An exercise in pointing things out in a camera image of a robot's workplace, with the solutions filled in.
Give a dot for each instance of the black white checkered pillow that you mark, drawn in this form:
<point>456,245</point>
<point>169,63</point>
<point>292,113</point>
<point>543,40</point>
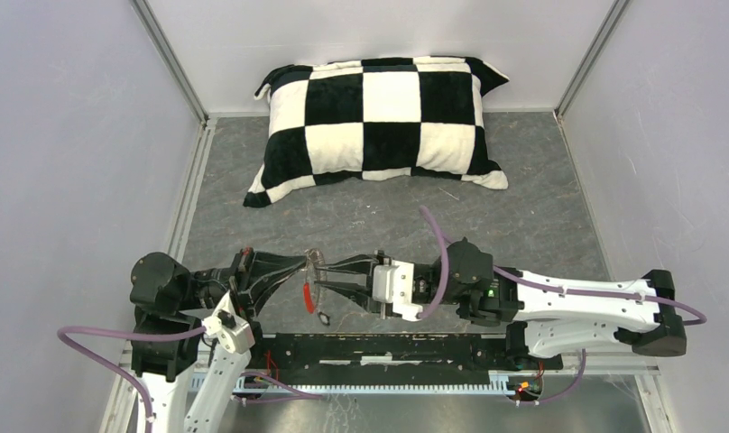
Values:
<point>376,119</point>

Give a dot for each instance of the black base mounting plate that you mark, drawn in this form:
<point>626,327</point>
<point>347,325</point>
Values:
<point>391,359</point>

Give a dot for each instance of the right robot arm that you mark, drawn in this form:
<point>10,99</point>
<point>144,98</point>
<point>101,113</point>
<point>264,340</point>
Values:
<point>542,316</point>

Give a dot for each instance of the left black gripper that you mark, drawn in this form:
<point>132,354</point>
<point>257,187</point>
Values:
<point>267,270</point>

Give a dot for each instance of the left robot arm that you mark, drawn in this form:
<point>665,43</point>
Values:
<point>196,332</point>

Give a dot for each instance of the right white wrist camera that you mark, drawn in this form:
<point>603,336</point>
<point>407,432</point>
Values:
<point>393,284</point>

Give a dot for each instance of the metal keyring with red handle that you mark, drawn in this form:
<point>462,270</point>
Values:
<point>314,294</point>

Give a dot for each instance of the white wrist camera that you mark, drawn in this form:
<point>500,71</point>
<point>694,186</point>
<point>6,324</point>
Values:
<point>393,284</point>
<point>233,332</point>

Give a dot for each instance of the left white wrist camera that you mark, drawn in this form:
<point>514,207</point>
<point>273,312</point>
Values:
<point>233,332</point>

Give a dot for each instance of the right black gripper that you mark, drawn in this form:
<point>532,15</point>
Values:
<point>360,264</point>

